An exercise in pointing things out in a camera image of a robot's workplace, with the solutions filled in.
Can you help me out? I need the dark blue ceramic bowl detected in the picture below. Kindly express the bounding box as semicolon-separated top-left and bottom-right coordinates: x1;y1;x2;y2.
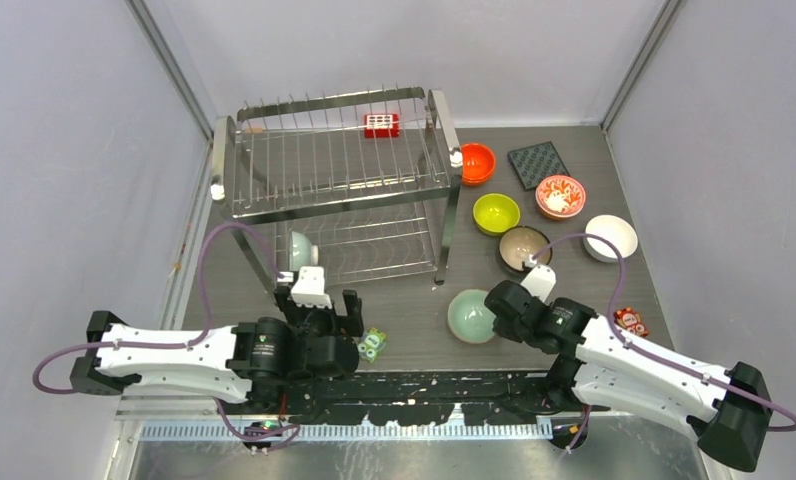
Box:
498;225;550;274

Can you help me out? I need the pale green ceramic bowl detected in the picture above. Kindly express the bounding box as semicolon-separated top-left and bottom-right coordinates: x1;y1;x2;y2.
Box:
447;289;495;344

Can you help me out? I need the white bowl red pattern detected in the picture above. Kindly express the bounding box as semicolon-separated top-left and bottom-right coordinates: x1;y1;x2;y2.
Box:
535;175;587;212

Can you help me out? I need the green owl puzzle piece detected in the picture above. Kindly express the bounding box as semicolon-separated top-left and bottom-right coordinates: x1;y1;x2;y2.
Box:
357;327;387;363

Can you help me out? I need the dark grey studded baseplate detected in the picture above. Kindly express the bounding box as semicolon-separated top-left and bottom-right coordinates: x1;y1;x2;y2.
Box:
507;141;569;191

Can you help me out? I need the white plate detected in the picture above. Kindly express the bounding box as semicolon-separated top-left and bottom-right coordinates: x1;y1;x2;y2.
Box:
287;231;319;272

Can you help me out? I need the metal two-tier dish rack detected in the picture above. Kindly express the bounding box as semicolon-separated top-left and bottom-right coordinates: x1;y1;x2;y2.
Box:
210;86;463;289

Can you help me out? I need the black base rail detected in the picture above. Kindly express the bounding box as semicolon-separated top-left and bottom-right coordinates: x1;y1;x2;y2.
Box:
219;370;611;429

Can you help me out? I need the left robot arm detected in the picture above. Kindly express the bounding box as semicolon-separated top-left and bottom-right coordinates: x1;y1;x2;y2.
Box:
69;286;364;414

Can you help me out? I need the plain white bowl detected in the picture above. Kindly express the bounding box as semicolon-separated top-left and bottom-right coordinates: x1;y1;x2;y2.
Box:
583;214;639;263

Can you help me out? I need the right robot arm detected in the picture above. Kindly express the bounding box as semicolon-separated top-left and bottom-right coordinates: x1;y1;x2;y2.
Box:
484;280;773;472

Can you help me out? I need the orange plastic bowl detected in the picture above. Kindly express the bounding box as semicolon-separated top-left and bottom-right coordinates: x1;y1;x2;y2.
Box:
461;143;496;179
462;177;489;187

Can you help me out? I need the red white toy block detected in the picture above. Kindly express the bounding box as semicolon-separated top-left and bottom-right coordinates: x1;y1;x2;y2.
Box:
363;113;401;139

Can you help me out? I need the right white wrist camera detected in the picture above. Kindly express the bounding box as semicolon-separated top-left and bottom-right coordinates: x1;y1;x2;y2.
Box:
520;260;556;303

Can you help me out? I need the yellow bowl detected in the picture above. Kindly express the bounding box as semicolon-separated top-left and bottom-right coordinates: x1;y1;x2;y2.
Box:
472;193;521;236

